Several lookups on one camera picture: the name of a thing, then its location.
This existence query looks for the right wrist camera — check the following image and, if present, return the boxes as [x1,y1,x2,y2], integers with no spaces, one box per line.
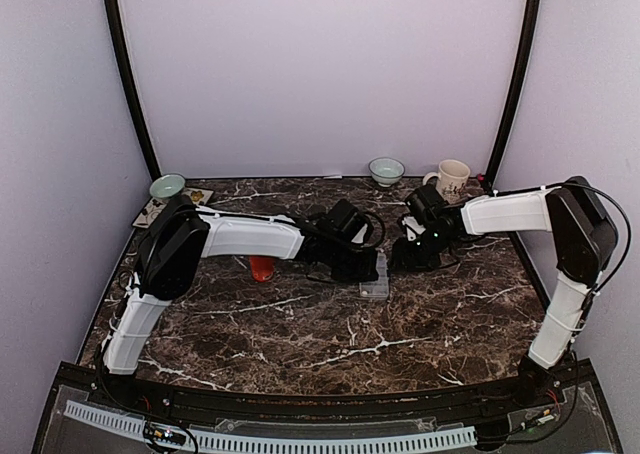
[399,215,425,242]

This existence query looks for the cream ceramic mug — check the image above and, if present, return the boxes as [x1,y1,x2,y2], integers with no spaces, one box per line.
[422,159,471,204]

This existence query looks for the patterned coaster mat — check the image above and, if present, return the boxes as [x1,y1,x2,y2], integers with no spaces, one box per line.
[132,187,214,229]

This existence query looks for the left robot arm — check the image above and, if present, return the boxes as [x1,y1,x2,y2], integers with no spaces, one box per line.
[94,195,384,410]

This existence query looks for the red pill bottle grey cap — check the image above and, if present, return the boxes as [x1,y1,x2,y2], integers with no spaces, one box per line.
[249,256,275,282]

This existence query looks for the black corner post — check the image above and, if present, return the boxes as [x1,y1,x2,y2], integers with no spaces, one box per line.
[103,0,162,181]
[484,0,541,189]

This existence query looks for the clear plastic pill organizer box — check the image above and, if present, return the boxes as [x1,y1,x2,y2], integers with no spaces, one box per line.
[359,251,390,301]

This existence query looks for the white ceramic bowl back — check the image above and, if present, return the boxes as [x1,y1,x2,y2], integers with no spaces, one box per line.
[368,157,405,187]

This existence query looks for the left black corner post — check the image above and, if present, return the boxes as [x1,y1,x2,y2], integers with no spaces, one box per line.
[103,0,162,181]

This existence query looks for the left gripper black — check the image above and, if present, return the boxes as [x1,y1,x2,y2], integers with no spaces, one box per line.
[326,239,379,284]

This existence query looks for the green ceramic bowl left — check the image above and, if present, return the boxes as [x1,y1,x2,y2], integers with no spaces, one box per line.
[149,173,186,203]

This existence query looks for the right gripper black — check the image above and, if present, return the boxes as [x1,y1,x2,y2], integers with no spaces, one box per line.
[390,227,456,272]

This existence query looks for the white slotted cable duct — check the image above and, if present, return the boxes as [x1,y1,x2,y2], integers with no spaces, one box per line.
[63,400,477,454]

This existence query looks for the right black corner post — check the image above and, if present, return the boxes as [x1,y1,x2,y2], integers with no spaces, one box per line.
[484,0,541,189]

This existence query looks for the black front rail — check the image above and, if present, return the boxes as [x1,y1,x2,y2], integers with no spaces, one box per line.
[49,363,601,430]

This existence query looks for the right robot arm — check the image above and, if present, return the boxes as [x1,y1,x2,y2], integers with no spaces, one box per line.
[391,176,619,408]

